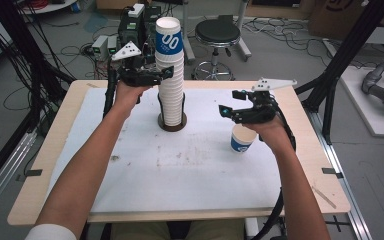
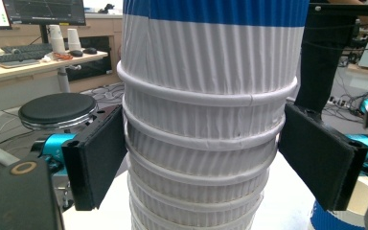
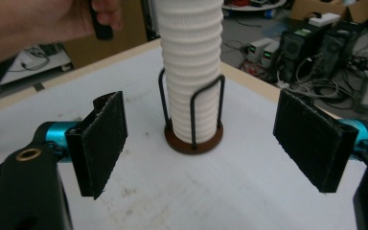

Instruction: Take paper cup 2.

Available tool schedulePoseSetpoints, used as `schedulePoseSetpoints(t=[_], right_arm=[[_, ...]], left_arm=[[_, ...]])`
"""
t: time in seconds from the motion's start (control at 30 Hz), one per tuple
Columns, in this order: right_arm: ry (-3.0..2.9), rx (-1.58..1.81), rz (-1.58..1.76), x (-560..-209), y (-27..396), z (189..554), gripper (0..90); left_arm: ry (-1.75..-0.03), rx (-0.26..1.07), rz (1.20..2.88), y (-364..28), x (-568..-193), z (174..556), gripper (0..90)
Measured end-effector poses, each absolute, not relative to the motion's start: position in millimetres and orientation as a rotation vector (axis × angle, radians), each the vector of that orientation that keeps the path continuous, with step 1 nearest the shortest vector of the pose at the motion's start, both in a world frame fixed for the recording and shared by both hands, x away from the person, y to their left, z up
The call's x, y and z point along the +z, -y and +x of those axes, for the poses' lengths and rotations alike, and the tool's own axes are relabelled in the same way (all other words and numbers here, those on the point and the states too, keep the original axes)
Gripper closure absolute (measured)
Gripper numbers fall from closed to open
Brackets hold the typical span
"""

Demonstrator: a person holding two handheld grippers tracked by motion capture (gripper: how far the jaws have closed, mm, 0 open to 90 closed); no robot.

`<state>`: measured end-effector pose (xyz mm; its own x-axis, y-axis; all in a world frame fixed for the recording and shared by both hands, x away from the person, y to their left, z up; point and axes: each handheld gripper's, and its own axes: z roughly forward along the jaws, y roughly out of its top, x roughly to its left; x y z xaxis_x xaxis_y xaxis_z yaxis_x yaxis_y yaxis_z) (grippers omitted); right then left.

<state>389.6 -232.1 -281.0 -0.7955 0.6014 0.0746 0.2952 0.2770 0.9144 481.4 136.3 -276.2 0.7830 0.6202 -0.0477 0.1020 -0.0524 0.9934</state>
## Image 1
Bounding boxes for black metal frame post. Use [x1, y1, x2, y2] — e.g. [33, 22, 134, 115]
[294, 0, 384, 144]

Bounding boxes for small grey electronic box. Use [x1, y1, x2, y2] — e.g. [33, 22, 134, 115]
[107, 35, 119, 55]
[91, 34, 109, 57]

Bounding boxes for black round stool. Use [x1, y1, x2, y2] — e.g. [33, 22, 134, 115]
[193, 18, 244, 81]

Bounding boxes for stack of paper cups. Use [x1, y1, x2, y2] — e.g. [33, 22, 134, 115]
[154, 16, 185, 128]

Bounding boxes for black computer case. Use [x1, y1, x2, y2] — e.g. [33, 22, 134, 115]
[118, 3, 162, 53]

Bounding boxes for white table mat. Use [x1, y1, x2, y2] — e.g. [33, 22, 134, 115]
[48, 87, 283, 214]

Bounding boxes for person's left hand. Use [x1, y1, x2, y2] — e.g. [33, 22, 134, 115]
[113, 81, 153, 118]

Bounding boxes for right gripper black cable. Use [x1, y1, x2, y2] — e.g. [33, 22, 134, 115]
[251, 111, 298, 240]

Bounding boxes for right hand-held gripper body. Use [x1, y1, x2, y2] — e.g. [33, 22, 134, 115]
[228, 78, 298, 125]

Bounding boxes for single blue white paper cup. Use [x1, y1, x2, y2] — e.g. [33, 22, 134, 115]
[230, 124, 258, 154]

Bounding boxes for white desk leg frame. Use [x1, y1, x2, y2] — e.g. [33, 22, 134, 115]
[179, 0, 253, 64]

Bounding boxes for large cardboard box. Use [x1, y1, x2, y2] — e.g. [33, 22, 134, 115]
[308, 0, 384, 42]

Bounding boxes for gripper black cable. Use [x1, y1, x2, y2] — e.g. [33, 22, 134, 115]
[102, 66, 118, 118]
[251, 111, 298, 240]

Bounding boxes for person's right hand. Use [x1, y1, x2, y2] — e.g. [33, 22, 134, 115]
[241, 114, 289, 148]

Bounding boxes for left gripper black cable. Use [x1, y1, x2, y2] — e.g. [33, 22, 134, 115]
[102, 66, 118, 118]

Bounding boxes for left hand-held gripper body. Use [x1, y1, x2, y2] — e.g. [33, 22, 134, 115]
[111, 40, 164, 88]

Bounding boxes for person's khaki trouser legs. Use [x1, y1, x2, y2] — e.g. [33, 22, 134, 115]
[109, 219, 246, 240]

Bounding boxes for cup holder with wooden base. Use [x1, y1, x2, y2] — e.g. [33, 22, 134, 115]
[157, 93, 188, 133]

